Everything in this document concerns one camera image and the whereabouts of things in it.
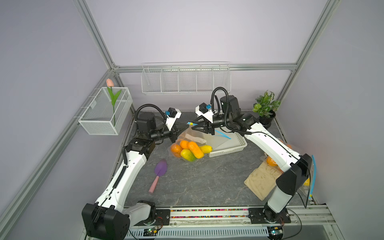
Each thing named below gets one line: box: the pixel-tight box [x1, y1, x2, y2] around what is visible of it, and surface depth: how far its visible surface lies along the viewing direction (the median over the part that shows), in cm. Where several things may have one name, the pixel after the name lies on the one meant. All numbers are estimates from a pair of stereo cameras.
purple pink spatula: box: [148, 159, 167, 194], surface depth 91 cm
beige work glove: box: [244, 161, 283, 201], surface depth 86 cm
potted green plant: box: [252, 90, 281, 127], surface depth 91 cm
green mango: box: [180, 148, 197, 162], surface depth 84 cm
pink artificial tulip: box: [106, 78, 122, 127], surface depth 82 cm
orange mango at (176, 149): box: [171, 144, 182, 158], surface depth 81 cm
